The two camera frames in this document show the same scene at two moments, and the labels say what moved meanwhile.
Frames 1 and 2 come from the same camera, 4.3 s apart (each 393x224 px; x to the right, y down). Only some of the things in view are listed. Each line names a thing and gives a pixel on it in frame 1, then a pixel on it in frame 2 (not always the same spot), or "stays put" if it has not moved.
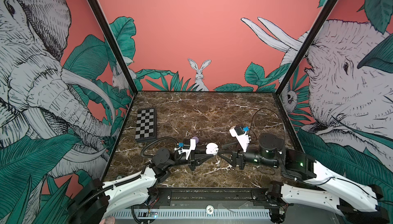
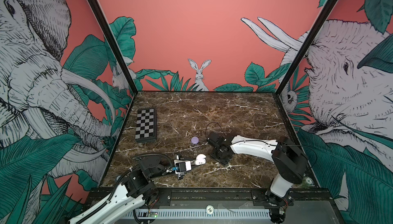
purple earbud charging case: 196,138 stays put
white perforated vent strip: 193,214 stays put
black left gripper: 195,156 → 186,159
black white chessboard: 146,125 stays put
